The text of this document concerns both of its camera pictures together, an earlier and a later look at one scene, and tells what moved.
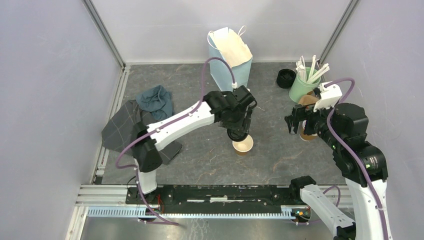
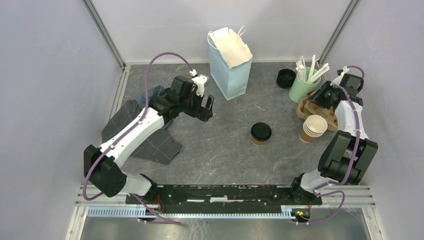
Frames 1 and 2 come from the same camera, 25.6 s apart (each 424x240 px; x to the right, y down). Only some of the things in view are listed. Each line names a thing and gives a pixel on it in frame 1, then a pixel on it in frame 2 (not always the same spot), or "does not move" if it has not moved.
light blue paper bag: x=225 y=44 does not move
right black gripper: x=300 y=112 -> x=317 y=97
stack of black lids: x=285 y=78 does not move
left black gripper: x=243 y=124 -> x=205 y=113
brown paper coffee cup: x=242 y=147 -> x=257 y=142
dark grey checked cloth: x=117 y=133 does not move
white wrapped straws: x=301 y=70 does not move
